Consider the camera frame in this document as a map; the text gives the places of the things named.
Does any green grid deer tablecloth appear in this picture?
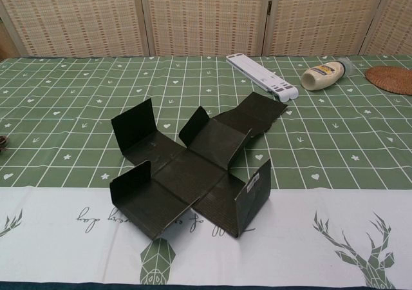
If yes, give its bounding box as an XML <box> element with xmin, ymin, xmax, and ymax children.
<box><xmin>0</xmin><ymin>54</ymin><xmax>412</xmax><ymax>287</ymax></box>

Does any cream mayonnaise squeeze bottle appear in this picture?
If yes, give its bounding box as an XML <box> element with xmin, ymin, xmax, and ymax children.
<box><xmin>301</xmin><ymin>57</ymin><xmax>354</xmax><ymax>92</ymax></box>

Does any round woven rattan coaster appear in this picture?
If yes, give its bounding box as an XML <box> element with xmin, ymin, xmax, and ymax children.
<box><xmin>364</xmin><ymin>66</ymin><xmax>412</xmax><ymax>97</ymax></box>

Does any black cardboard folding box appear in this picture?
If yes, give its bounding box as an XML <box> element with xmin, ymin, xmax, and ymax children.
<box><xmin>109</xmin><ymin>92</ymin><xmax>290</xmax><ymax>241</ymax></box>

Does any white folding stand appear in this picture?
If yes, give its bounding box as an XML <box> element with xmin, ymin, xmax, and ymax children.
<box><xmin>225</xmin><ymin>53</ymin><xmax>299</xmax><ymax>103</ymax></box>

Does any bamboo folding screen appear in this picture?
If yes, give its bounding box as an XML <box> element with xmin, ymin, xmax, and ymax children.
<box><xmin>0</xmin><ymin>0</ymin><xmax>412</xmax><ymax>59</ymax></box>

